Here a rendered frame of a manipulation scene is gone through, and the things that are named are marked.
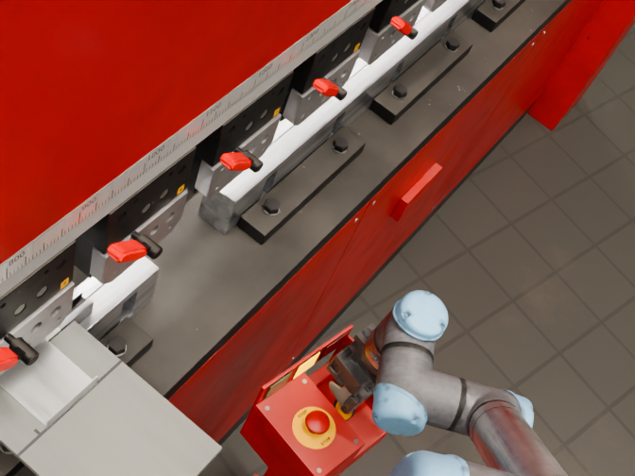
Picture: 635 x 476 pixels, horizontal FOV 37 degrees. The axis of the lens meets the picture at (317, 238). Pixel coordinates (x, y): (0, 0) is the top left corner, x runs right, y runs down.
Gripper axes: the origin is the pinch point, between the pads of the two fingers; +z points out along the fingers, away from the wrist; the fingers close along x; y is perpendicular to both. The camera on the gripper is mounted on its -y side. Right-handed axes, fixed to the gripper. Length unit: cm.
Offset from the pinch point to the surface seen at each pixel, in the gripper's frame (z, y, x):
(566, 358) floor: 72, -21, -104
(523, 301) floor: 73, -1, -107
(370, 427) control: 2.4, -4.4, -2.3
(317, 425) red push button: -7.6, 0.6, 10.5
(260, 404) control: -4.0, 9.0, 14.4
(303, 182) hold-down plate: -14.4, 34.4, -12.6
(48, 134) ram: -72, 30, 46
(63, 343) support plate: -24, 28, 41
